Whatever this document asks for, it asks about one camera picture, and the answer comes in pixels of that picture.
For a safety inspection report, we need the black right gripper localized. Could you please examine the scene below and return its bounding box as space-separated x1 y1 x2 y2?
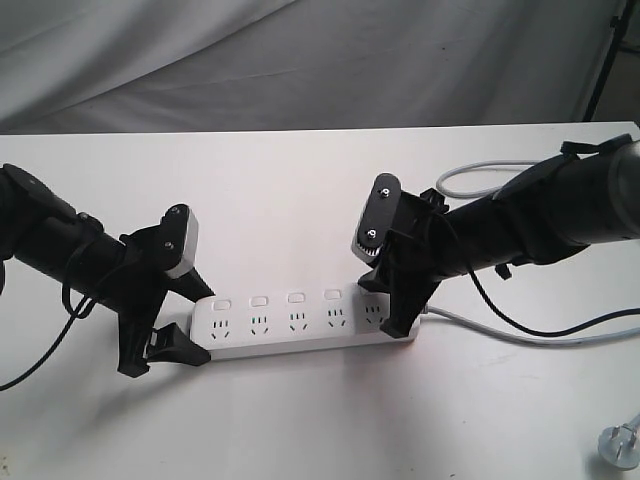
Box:
357 188 448 338

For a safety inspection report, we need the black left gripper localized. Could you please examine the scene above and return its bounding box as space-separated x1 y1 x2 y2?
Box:
118 225 215 376

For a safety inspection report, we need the white five-socket power strip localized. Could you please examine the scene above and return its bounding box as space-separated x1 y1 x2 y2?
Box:
190 283 396 361

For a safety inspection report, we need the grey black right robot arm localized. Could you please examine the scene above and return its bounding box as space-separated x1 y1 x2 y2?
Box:
352 134 639 338

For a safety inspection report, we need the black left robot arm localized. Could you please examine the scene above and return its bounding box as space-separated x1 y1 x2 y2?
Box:
1 164 214 378

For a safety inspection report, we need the white three-pin plug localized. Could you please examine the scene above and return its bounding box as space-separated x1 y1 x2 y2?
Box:
597 415 639 471

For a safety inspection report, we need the grey backdrop cloth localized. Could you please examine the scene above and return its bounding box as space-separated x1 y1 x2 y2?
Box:
1 1 624 134

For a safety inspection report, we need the black stand pole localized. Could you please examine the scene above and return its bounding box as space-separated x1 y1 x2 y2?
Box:
581 0 637 122

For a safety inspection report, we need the grey power cord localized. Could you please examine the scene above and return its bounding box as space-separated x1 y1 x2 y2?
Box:
419 160 640 347

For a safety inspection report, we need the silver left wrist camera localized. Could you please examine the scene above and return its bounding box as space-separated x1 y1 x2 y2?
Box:
157 204 199 279

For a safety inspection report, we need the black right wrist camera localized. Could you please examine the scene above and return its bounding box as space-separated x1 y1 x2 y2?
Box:
351 173 401 265

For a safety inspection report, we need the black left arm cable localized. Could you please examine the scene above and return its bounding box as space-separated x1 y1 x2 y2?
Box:
0 234 151 392

